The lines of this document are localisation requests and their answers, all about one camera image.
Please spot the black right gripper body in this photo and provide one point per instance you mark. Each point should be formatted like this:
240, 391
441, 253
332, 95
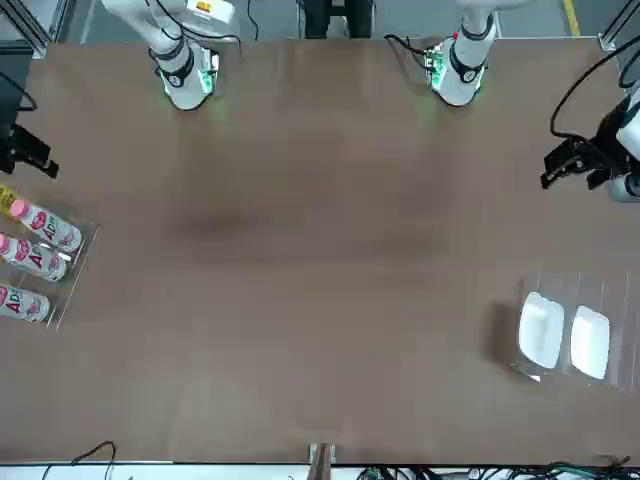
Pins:
4, 127

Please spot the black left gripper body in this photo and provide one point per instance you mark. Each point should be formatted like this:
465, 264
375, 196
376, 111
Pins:
606, 147

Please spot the white box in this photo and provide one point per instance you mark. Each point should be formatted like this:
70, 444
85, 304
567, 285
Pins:
541, 330
590, 342

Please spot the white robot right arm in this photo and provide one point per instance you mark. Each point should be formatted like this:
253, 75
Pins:
185, 85

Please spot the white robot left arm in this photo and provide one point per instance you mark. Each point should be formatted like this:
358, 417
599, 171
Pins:
462, 75

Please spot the clear stepped plastic holder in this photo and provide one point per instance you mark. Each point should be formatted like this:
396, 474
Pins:
625, 325

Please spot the yellow packet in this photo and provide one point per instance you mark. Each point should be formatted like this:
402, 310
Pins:
7, 200

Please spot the white bottle pink cap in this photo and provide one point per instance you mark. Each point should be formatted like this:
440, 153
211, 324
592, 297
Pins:
35, 260
50, 227
25, 305

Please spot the clear plastic bottle shelf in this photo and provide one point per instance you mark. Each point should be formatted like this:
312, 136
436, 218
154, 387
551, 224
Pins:
80, 280

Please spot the person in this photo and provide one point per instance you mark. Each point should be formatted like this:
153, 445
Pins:
317, 17

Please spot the aluminium frame post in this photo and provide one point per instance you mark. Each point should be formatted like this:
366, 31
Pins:
612, 30
30, 20

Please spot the aluminium camera post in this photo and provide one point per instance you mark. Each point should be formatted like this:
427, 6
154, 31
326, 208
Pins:
322, 460

